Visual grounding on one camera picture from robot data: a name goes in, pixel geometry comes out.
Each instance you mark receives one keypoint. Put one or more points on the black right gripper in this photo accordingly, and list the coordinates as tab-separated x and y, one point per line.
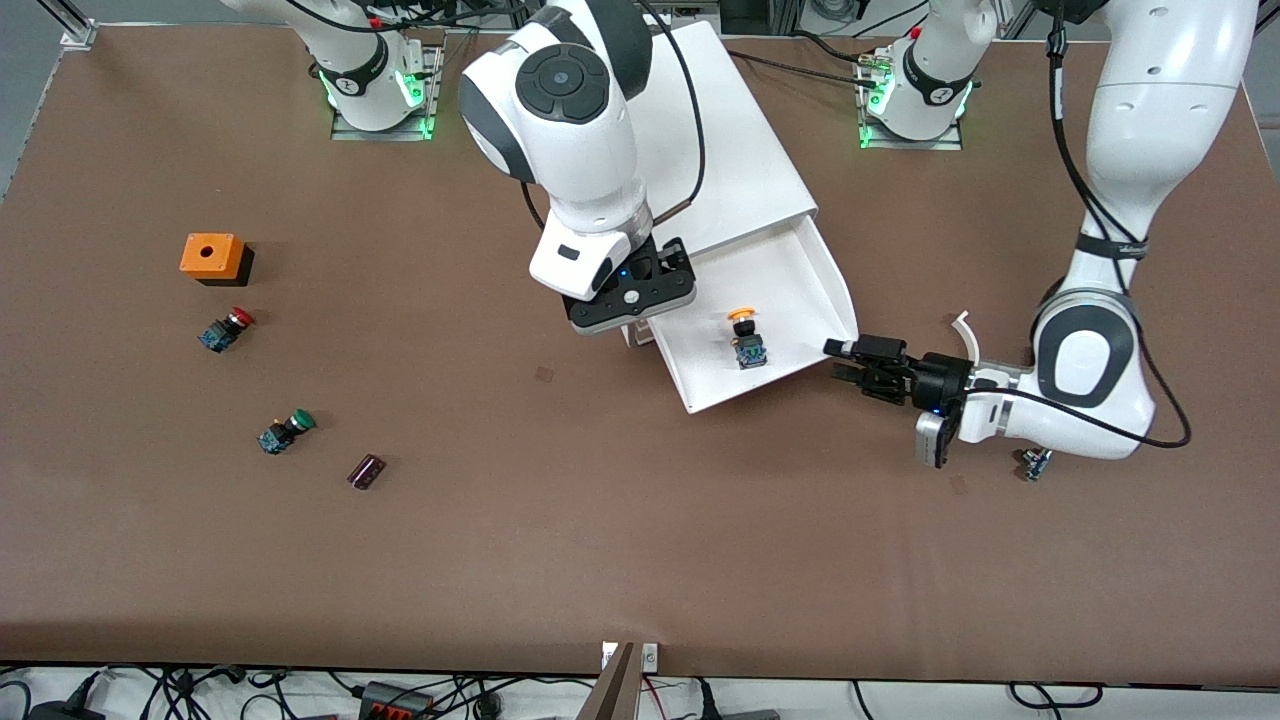
668	262

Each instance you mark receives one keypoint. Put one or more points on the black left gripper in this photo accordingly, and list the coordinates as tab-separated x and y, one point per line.
938	380

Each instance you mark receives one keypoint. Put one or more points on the yellow push button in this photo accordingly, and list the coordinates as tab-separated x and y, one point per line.
748	342

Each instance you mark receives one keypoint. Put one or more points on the white plastic drawer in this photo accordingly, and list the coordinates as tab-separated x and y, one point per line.
790	300

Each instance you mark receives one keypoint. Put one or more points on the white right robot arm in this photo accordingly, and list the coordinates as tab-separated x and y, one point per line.
560	130

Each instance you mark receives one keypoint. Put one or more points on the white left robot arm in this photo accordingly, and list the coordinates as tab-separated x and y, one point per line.
1150	120

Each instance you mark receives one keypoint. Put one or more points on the white drawer cabinet casing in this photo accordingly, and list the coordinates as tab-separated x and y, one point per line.
740	150

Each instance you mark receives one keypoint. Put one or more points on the green push button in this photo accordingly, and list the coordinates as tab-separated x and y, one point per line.
285	432

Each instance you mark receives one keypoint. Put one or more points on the red push button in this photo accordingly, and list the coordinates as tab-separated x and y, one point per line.
225	330

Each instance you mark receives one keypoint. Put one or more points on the white curved plastic clip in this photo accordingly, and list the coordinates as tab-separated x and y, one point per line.
968	330

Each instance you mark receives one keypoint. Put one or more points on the small blue potentiometer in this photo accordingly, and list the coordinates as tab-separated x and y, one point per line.
1035	465

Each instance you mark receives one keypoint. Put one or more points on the dark purple capacitor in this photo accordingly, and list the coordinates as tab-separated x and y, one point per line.
366	472

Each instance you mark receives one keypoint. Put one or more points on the black power strip red switches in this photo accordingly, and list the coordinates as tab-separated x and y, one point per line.
395	705

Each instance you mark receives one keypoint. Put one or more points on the black power adapter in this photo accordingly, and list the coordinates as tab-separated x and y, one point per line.
65	712

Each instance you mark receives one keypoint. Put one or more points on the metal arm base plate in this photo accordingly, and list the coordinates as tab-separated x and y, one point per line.
345	133
900	145

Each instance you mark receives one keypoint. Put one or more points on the white metal bracket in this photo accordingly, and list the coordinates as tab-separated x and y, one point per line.
650	657

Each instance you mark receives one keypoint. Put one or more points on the brown wooden post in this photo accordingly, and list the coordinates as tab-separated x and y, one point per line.
612	695

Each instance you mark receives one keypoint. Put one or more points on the orange button enclosure box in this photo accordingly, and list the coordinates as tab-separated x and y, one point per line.
210	255

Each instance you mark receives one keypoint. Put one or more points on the aluminium frame post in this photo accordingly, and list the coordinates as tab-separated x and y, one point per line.
75	30

